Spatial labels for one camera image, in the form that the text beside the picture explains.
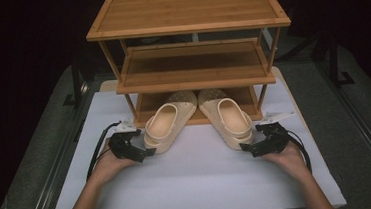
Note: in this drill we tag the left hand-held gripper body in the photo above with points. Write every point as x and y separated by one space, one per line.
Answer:
125 146

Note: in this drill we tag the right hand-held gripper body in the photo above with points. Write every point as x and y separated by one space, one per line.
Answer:
273 142

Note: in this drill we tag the beige clog shoe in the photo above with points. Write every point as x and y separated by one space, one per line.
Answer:
166 122
229 117

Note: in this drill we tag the wooden three-tier shoe rack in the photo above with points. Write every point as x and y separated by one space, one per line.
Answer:
186 10

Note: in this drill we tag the person's left hand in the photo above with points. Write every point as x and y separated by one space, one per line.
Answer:
109 165

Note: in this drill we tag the person's right hand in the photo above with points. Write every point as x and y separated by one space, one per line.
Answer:
290 161

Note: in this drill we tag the white table sheet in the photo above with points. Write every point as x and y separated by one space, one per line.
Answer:
199 183

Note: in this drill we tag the black metal stand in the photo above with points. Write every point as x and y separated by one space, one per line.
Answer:
334 62
76 83

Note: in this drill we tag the grey metal rail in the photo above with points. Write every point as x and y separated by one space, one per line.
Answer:
362 127
60 157

